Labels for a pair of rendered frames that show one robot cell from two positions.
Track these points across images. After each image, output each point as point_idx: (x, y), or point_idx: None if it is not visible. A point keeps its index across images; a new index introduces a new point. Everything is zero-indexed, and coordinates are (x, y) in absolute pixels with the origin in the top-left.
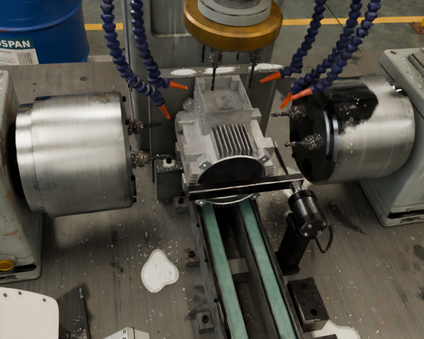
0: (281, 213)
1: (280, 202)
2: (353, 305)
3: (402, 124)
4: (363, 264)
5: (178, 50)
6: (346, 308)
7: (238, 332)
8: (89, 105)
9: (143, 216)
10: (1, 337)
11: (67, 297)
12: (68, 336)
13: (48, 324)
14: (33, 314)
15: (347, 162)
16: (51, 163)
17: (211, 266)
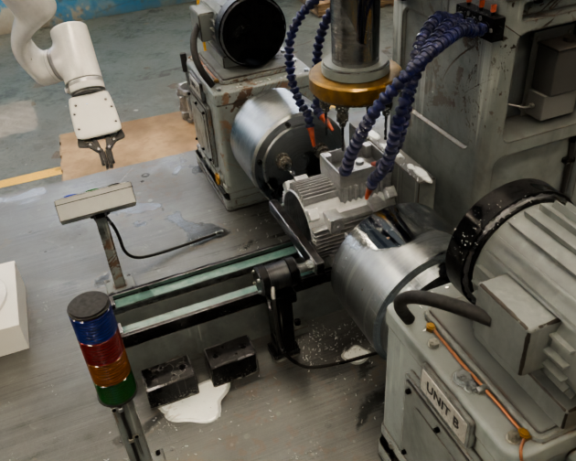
0: (354, 342)
1: None
2: (248, 416)
3: (391, 284)
4: (307, 426)
5: (412, 128)
6: (242, 410)
7: (173, 285)
8: (288, 103)
9: None
10: (83, 103)
11: (216, 228)
12: (109, 147)
13: (102, 126)
14: (103, 116)
15: (338, 277)
16: (241, 117)
17: (229, 258)
